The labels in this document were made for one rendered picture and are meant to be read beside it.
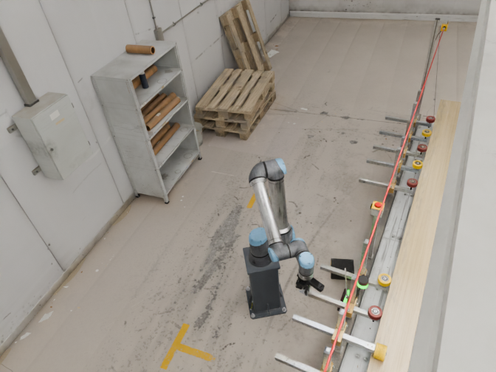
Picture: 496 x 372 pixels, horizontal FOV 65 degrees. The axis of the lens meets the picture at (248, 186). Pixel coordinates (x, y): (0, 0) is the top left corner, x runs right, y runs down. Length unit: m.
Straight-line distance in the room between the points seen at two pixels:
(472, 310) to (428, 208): 2.48
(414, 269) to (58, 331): 2.96
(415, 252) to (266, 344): 1.39
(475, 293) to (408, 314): 1.84
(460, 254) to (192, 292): 3.16
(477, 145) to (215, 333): 2.82
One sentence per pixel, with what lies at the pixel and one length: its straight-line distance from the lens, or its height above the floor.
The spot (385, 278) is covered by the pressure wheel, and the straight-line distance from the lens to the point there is 2.66.
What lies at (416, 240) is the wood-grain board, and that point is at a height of 0.90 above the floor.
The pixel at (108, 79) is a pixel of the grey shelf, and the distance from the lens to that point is 3.95.
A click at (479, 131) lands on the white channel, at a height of 2.46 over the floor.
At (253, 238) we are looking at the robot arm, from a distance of 2.88.
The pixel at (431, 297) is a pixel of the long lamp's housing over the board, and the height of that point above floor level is 2.37.
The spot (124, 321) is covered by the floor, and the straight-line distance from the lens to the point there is 3.78.
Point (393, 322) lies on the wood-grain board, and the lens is 2.51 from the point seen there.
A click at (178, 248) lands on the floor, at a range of 4.12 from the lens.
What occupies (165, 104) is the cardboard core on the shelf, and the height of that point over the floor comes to 0.95.
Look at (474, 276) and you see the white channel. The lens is 0.75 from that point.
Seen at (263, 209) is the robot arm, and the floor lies 1.30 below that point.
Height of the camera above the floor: 3.02
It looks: 41 degrees down
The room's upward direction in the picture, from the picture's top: 7 degrees counter-clockwise
